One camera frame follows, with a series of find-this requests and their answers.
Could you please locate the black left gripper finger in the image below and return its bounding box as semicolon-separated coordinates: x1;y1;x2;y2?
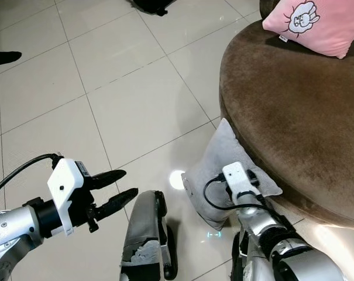
86;169;128;190
95;187;139;221

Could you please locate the grey pillow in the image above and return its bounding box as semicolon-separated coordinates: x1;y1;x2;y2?
182;118;283;231

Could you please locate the brown velvet sofa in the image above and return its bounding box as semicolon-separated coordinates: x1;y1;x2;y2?
219;0;354;230

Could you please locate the pink cartoon print pillow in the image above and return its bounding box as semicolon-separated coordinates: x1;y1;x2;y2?
262;0;354;60

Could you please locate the dark object on floor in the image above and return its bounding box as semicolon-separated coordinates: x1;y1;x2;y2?
131;0;178;16

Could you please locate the black shoe of person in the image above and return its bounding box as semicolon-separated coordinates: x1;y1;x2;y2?
0;49;23;67

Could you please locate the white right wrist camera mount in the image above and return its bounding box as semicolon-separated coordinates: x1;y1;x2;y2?
222;162;263;206

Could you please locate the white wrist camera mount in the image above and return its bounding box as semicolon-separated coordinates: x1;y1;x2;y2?
222;162;263;206
47;157;93;237

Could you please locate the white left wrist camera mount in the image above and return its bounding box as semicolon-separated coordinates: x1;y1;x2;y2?
47;157;93;237

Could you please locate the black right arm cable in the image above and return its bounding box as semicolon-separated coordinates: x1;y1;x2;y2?
202;173;272;212

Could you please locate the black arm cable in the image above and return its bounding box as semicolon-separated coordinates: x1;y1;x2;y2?
0;153;64;201
202;173;272;212

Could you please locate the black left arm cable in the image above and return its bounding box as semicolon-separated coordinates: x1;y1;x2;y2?
0;153;64;201

